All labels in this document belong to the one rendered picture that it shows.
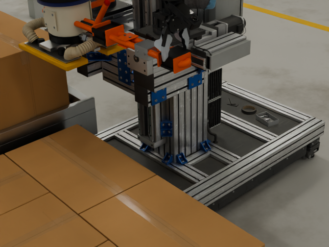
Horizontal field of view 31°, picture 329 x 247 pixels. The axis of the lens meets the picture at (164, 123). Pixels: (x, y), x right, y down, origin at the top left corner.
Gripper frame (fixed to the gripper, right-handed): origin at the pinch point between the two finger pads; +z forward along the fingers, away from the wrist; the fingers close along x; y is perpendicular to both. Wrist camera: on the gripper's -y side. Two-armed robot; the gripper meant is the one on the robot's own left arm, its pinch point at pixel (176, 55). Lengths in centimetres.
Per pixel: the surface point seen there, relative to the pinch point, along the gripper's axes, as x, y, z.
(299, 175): -126, 30, 120
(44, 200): 29, 47, 67
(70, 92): -29, 109, 61
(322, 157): -151, 31, 120
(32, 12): -166, 376, 113
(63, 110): -14, 94, 60
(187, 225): 0, -5, 67
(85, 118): -26, 94, 69
